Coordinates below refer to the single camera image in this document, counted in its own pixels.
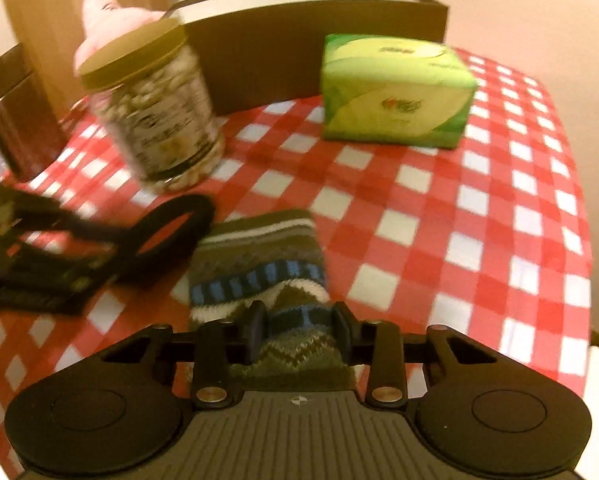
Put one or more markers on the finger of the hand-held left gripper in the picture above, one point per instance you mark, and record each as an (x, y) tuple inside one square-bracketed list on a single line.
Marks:
[(49, 282), (64, 217)]

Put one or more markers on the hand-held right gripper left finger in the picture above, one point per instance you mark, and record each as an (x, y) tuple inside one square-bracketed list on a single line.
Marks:
[(254, 332)]

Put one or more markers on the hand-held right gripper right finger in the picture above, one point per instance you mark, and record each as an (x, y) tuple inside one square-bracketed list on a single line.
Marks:
[(341, 332)]

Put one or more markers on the brown patterned knit sock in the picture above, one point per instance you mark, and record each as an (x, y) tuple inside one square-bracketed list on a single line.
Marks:
[(269, 260)]

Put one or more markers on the black hair band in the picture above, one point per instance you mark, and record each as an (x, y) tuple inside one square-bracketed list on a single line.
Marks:
[(199, 215)]

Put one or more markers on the brown cardboard box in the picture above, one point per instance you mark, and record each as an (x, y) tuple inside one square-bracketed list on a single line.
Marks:
[(269, 60)]

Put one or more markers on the brown metal canister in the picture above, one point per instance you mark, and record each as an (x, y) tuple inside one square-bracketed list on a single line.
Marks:
[(19, 120)]

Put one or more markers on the gold-lidded plastic nut jar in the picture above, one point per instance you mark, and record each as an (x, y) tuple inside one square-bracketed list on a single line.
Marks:
[(164, 125)]

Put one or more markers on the red white checkered tablecloth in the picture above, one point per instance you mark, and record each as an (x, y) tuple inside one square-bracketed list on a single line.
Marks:
[(429, 210)]

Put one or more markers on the pink starfish plush toy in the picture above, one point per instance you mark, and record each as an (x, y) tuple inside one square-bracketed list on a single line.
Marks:
[(104, 15)]

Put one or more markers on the wooden door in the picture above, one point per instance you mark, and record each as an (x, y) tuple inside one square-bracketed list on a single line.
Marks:
[(39, 10)]

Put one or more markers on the green tissue pack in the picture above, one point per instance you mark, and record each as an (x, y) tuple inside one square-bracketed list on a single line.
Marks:
[(394, 105)]

